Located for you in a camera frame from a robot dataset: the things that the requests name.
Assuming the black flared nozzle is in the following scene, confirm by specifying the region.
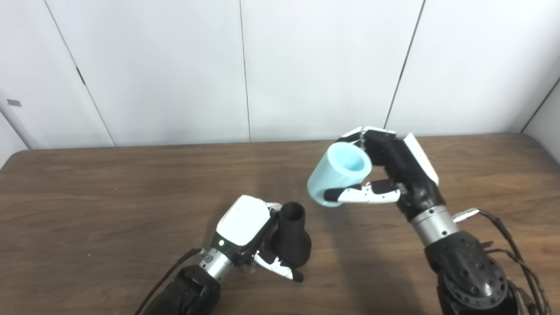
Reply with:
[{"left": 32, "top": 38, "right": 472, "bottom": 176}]
[{"left": 269, "top": 202, "right": 312, "bottom": 269}]

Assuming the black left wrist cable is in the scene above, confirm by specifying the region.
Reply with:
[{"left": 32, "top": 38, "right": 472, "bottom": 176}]
[{"left": 133, "top": 248, "right": 204, "bottom": 315}]

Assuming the light-blue hose piece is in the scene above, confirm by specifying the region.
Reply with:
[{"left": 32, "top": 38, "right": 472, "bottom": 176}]
[{"left": 307, "top": 143, "right": 373, "bottom": 207}]

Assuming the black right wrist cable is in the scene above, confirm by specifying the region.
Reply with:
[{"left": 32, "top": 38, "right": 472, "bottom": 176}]
[{"left": 452, "top": 208, "right": 553, "bottom": 315}]

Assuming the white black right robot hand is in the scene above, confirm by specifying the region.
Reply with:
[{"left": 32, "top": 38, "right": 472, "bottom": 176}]
[{"left": 325, "top": 126, "right": 448, "bottom": 222}]

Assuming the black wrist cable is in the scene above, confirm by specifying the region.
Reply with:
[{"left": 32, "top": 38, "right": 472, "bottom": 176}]
[
  {"left": 452, "top": 208, "right": 553, "bottom": 315},
  {"left": 133, "top": 248, "right": 204, "bottom": 315}
]

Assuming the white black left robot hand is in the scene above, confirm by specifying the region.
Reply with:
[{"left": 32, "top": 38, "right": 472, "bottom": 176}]
[{"left": 210, "top": 195, "right": 304, "bottom": 283}]

